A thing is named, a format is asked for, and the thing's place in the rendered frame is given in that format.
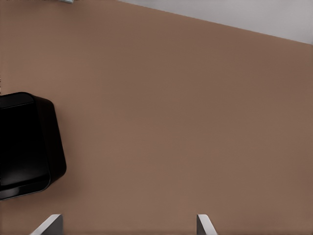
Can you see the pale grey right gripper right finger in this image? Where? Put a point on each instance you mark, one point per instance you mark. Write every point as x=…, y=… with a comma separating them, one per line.
x=205, y=226

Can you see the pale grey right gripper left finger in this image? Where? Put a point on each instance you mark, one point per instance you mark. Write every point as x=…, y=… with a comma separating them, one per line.
x=50, y=226

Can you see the black storage box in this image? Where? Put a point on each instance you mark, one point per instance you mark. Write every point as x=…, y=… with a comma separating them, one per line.
x=27, y=144

